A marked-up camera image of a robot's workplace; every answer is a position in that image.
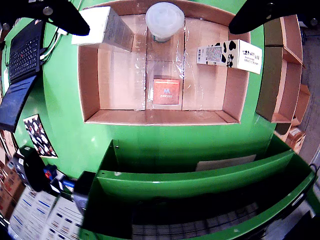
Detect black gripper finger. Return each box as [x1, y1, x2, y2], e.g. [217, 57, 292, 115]
[0, 0, 91, 36]
[228, 0, 320, 35]

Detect white bottle teal label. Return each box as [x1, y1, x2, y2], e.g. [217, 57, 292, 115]
[145, 1, 186, 43]

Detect tall white product box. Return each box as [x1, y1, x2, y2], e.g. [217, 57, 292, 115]
[71, 6, 135, 53]

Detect cow print carton box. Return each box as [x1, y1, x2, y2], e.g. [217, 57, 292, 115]
[196, 39, 263, 75]

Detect shallow cardboard tray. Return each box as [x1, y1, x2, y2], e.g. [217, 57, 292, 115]
[77, 0, 252, 126]

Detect red orange product box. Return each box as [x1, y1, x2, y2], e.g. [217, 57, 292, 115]
[152, 74, 181, 105]

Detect cardboard box red print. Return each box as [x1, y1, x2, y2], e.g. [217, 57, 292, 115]
[0, 162, 25, 221]

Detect black laptop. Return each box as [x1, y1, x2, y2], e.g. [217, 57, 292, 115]
[0, 18, 46, 133]

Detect penguin pattern card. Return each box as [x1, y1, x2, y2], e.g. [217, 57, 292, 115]
[22, 114, 58, 159]

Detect beige paper sheet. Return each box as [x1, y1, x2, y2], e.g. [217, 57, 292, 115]
[195, 154, 258, 172]

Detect black round device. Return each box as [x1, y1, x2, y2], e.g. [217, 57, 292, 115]
[23, 148, 50, 193]

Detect blue red small tool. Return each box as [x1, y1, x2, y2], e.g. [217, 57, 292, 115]
[42, 164, 58, 180]

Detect green metal shelf unit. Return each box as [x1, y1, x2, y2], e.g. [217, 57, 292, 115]
[78, 138, 320, 240]

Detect printed paper document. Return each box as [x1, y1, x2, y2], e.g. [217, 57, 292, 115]
[44, 194, 85, 240]
[8, 186, 58, 240]

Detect grey grid panel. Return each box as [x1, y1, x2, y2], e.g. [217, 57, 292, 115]
[131, 199, 261, 234]

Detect white usb cable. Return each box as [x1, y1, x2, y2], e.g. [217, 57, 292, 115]
[39, 31, 63, 62]

